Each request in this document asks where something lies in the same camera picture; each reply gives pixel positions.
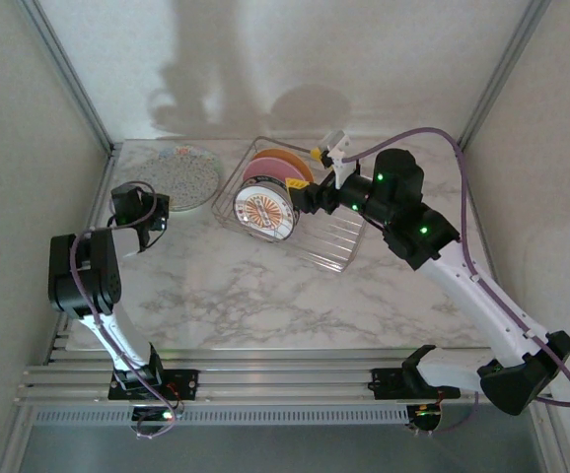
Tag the orange plate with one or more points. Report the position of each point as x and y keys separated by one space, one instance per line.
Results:
x=290 y=160

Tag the pink plate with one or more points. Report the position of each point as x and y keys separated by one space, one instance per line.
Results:
x=265 y=167

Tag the sunburst print white plate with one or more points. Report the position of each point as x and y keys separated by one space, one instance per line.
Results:
x=263 y=212

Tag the speckled confetti pattern plate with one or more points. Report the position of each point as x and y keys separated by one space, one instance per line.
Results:
x=181 y=172

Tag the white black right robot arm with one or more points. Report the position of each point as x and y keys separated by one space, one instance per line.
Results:
x=462 y=290

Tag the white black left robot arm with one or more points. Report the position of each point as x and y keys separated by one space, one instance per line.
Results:
x=83 y=276

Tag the green-lit circuit board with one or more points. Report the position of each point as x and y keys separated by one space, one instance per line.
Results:
x=425 y=414
x=166 y=416

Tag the aluminium frame post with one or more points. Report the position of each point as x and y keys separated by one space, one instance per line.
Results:
x=61 y=59
x=509 y=59

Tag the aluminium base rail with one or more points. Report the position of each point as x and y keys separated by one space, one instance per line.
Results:
x=285 y=379

